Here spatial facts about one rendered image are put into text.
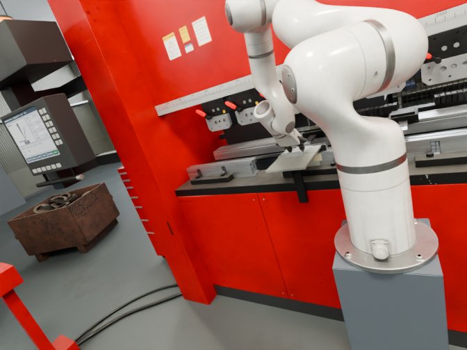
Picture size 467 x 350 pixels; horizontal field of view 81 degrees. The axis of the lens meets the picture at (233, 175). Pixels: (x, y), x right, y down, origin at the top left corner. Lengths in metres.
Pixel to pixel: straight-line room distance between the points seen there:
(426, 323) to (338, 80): 0.47
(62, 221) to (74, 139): 2.40
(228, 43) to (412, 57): 1.02
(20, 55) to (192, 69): 0.79
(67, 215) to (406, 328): 3.58
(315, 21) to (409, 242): 0.45
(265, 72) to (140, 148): 0.95
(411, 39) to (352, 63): 0.10
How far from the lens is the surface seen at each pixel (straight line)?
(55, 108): 1.63
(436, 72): 1.25
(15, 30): 1.72
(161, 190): 1.75
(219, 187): 1.57
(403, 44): 0.52
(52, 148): 1.73
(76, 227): 3.87
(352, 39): 0.49
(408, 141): 1.32
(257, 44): 0.99
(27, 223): 4.30
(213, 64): 1.49
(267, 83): 1.03
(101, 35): 1.76
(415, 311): 0.66
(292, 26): 0.64
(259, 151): 1.79
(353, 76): 0.47
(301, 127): 1.39
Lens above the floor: 1.40
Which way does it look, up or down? 18 degrees down
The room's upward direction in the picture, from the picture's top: 18 degrees counter-clockwise
